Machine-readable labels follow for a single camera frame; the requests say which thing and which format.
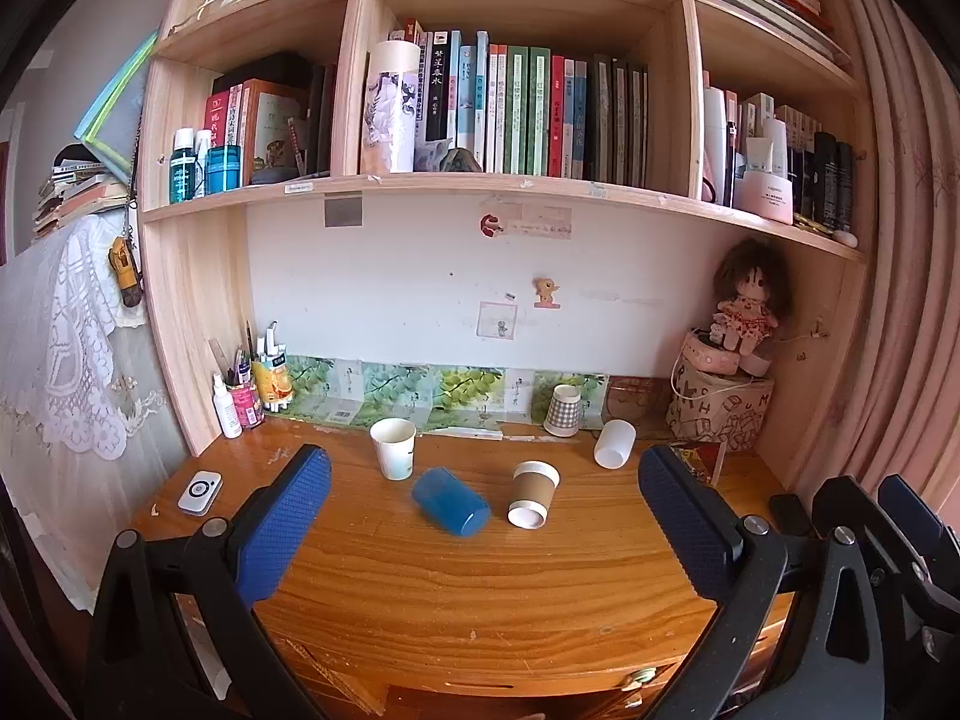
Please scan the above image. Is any teal jar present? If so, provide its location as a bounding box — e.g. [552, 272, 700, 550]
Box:
[204, 145, 242, 196]

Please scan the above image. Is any leaf print paper strip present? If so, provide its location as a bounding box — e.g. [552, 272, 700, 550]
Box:
[279, 355, 610, 436]

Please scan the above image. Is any white paper cup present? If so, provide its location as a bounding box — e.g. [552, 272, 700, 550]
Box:
[370, 418, 417, 482]

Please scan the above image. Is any blue plastic cup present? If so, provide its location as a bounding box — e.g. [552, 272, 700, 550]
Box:
[411, 466, 492, 539]

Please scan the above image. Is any red booklet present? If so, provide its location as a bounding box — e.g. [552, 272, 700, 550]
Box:
[670, 441, 727, 488]

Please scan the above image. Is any white spray bottle teal liquid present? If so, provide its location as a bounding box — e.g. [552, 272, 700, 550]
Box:
[192, 129, 214, 200]

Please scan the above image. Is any pink white cosmetic bottle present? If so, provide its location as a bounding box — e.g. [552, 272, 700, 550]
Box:
[732, 169, 794, 226]

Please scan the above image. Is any white floral paper roll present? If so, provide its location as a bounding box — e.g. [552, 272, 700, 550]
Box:
[358, 40, 422, 175]

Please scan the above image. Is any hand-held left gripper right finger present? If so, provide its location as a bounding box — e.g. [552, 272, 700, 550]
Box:
[637, 444, 887, 720]

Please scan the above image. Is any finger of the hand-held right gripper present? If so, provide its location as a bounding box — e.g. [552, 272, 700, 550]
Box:
[877, 474, 960, 661]
[812, 474, 935, 620]

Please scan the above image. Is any teal bottle white cap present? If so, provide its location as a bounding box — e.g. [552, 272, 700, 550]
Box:
[169, 128, 197, 205]

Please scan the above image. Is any row of cosmetic boxes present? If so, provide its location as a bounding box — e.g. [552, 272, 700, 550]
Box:
[702, 71, 857, 235]

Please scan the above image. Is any grey stone ornament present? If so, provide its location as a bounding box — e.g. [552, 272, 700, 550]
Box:
[435, 146, 485, 175]

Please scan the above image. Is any pile of books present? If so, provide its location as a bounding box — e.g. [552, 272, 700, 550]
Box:
[31, 142, 136, 242]

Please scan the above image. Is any checkered paper cup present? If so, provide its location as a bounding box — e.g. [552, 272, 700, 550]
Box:
[543, 384, 582, 438]

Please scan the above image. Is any square picture wall sticker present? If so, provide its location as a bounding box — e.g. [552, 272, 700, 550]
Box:
[478, 301, 518, 341]

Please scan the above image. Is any letter print fabric bag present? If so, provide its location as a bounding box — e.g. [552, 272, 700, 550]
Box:
[665, 364, 776, 452]

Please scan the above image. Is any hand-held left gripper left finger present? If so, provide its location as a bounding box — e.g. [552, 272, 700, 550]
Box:
[86, 444, 332, 720]

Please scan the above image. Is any yellow can with pens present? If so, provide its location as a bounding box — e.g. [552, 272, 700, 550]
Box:
[251, 321, 295, 413]

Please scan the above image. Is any brown sleeve paper coffee cup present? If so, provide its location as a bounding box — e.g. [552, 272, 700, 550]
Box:
[507, 460, 561, 529]

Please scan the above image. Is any wooden bookshelf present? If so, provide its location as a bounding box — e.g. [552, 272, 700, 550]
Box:
[137, 0, 877, 458]

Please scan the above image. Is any translucent white plastic cup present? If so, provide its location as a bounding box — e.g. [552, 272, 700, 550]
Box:
[593, 419, 638, 470]

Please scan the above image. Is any white lace cloth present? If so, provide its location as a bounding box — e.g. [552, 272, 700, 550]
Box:
[0, 211, 188, 616]

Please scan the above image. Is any small white electronic device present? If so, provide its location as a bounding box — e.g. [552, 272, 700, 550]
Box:
[177, 470, 224, 517]

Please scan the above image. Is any pink curtain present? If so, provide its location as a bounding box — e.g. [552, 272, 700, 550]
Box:
[825, 0, 960, 522]

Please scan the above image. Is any green framed board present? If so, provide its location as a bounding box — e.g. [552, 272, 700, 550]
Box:
[73, 30, 160, 185]

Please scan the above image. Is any brown haired rag doll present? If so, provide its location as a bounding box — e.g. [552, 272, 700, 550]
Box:
[709, 238, 794, 377]

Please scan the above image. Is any pink pen holder with pens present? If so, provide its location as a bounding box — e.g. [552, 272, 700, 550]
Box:
[225, 321, 266, 430]

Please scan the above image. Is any yellow hanging toy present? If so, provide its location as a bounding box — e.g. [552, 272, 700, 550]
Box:
[109, 236, 145, 308]

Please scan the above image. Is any pink round box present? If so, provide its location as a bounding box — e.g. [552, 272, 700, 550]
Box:
[681, 328, 743, 374]

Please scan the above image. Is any red and dark book group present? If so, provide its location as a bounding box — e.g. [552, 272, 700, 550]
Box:
[202, 52, 336, 187]

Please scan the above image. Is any row of upright books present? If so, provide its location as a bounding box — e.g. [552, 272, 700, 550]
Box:
[405, 19, 652, 188]

